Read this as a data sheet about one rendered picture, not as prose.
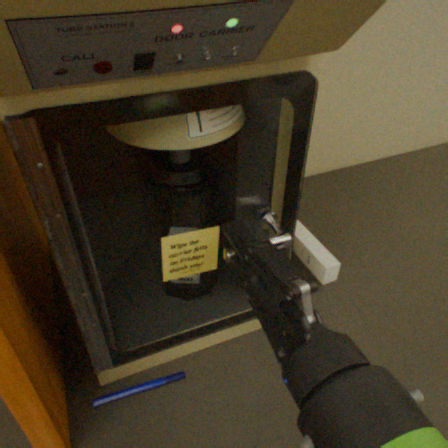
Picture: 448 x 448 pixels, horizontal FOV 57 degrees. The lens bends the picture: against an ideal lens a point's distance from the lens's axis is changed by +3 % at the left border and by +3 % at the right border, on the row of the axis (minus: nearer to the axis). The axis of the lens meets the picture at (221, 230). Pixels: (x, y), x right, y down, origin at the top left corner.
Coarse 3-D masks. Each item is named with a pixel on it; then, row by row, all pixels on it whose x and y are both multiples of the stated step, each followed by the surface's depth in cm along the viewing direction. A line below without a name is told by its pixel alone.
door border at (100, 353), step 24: (24, 120) 35; (24, 144) 37; (24, 168) 37; (48, 168) 39; (48, 192) 40; (48, 216) 42; (72, 240) 45; (72, 264) 47; (72, 288) 49; (96, 312) 53; (96, 336) 55; (96, 360) 58
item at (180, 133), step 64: (64, 128) 37; (128, 128) 39; (192, 128) 42; (256, 128) 45; (64, 192) 41; (128, 192) 44; (192, 192) 47; (256, 192) 51; (128, 256) 49; (128, 320) 56; (192, 320) 61
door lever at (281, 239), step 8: (264, 216) 54; (272, 216) 54; (264, 224) 54; (272, 224) 53; (280, 232) 52; (264, 240) 50; (272, 240) 50; (280, 240) 50; (288, 240) 51; (224, 248) 49; (232, 248) 49; (224, 256) 49; (232, 256) 49
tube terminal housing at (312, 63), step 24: (216, 72) 40; (240, 72) 41; (264, 72) 42; (312, 72) 45; (24, 96) 35; (48, 96) 36; (72, 96) 37; (96, 96) 38; (120, 96) 38; (216, 336) 69; (144, 360) 65; (168, 360) 67
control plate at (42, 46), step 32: (256, 0) 29; (288, 0) 30; (32, 32) 26; (64, 32) 26; (96, 32) 27; (128, 32) 28; (160, 32) 29; (192, 32) 30; (224, 32) 31; (256, 32) 33; (32, 64) 29; (64, 64) 30; (128, 64) 32; (160, 64) 34; (192, 64) 35; (224, 64) 37
